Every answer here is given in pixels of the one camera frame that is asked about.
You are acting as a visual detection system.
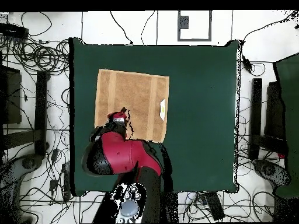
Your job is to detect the grey pedestal foot with caster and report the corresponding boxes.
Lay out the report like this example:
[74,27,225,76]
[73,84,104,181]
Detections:
[253,159,293,188]
[0,153,44,223]

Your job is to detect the black power adapter with cable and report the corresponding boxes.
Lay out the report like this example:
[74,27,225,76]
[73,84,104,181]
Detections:
[240,40,266,77]

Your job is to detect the black flat box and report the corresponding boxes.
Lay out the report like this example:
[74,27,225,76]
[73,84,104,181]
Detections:
[0,66,22,125]

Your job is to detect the dark green table cloth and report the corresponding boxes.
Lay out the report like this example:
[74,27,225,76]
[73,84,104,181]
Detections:
[69,37,241,197]

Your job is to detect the black stand base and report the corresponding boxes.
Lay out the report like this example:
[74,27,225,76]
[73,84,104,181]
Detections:
[0,70,50,156]
[248,78,289,160]

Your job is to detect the black cable with plug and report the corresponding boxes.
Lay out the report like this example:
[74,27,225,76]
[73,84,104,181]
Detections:
[109,10,134,46]

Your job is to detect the coiled black cable bundle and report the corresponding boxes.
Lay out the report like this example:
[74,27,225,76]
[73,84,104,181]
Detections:
[0,38,70,75]

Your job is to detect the black upright panel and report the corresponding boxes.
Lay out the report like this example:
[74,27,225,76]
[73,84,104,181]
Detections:
[265,81,286,139]

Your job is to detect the small black power adapter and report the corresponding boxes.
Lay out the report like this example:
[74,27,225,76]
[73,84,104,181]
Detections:
[48,178,58,194]

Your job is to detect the black long device box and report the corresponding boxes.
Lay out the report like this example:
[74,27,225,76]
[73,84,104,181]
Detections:
[0,22,29,40]

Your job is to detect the grey floor outlet box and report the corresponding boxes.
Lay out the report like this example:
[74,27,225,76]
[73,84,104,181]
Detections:
[179,15,190,30]

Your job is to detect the tan terry towel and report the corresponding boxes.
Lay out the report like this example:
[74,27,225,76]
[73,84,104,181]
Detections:
[93,68,171,144]

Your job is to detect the black power strip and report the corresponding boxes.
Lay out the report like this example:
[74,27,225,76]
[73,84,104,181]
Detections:
[62,163,71,201]
[204,192,225,221]

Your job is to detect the dark grey square floor frame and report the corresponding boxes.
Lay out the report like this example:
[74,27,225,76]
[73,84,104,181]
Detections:
[177,10,213,42]

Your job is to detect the green cloth on side table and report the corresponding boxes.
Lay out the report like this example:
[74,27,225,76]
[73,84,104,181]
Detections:
[273,52,299,198]

